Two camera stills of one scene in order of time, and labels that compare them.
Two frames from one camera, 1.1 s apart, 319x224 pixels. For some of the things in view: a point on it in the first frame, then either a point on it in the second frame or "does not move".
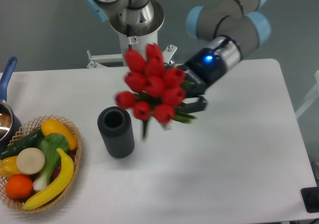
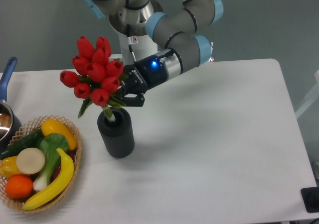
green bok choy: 49,144 does not move
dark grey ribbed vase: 115,126 does not move
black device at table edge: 310,196 does not move
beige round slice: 30,161 does not move
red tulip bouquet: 154,90 → 96,79
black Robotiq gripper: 205,66 → 148,72
